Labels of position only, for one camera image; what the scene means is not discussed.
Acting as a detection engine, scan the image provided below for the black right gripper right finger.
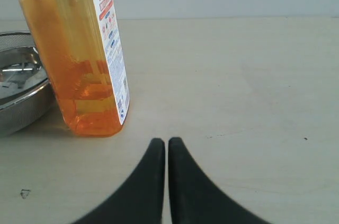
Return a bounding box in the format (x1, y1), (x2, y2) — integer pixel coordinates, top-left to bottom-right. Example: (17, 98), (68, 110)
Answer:
(168, 137), (268, 223)

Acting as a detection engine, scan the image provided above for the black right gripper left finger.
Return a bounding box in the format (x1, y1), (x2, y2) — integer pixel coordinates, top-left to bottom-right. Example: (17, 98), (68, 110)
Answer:
(75, 138), (165, 224)

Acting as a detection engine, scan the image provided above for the orange pump soap bottle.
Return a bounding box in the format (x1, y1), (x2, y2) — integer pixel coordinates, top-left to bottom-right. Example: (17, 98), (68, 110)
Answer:
(19, 0), (130, 137)

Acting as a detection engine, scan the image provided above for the small stainless steel bowl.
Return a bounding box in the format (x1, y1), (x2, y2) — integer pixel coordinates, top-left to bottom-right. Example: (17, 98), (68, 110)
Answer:
(1, 46), (47, 102)

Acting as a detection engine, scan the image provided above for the steel mesh colander basin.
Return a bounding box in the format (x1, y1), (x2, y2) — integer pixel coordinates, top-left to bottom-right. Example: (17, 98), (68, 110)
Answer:
(1, 31), (55, 137)

